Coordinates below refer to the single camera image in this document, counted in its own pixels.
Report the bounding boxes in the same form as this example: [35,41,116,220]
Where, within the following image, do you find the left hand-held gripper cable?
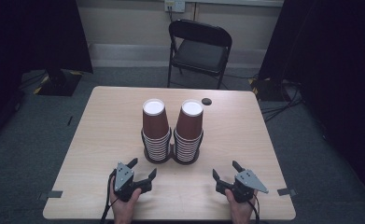
[100,169,119,224]

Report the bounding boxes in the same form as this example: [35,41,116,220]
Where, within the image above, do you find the black folding chair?
[166,19,233,91]

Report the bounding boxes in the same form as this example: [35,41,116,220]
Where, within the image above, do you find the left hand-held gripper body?
[113,161,153,203]

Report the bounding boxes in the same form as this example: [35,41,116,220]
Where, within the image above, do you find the person's right hand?
[224,188,260,217]

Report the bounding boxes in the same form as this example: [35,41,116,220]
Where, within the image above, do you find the black stand base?
[248,77,285,103]
[33,68,84,97]

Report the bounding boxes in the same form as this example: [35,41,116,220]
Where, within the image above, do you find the white wall outlet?
[164,0,186,13]

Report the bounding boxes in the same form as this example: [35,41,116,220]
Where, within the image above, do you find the person's left hand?
[108,178,143,217]

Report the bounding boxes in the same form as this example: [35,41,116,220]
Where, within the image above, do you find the right hand-held gripper cable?
[246,193,261,224]

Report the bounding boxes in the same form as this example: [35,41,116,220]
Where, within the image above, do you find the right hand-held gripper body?
[214,169,270,204]

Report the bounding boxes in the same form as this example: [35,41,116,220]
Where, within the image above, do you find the grey tape strip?
[37,189,63,201]
[276,188,298,197]

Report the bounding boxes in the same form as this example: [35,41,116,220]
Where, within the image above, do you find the black curtain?
[258,0,365,200]
[0,0,94,150]

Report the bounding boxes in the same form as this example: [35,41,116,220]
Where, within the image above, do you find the hand-held gripper cable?
[246,193,261,224]
[100,169,119,224]

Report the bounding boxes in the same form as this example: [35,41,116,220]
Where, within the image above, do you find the black floor cables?
[260,79,306,123]

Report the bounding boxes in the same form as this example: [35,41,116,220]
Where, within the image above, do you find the stack of brown paper cups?
[141,98,173,162]
[173,98,204,163]

